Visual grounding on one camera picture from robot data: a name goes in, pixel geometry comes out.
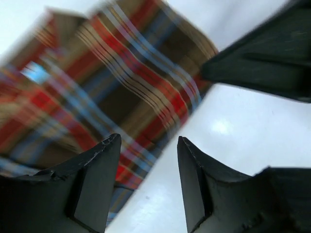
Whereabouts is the plaid long sleeve shirt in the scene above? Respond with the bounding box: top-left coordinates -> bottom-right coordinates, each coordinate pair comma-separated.
0,0 -> 218,223

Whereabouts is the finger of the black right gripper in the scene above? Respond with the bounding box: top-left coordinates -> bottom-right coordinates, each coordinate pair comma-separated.
201,0 -> 311,103

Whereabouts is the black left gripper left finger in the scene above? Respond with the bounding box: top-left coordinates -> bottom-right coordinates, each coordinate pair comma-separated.
0,133 -> 121,233

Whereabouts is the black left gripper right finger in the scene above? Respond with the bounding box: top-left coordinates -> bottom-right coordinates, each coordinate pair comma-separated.
177,136 -> 311,233

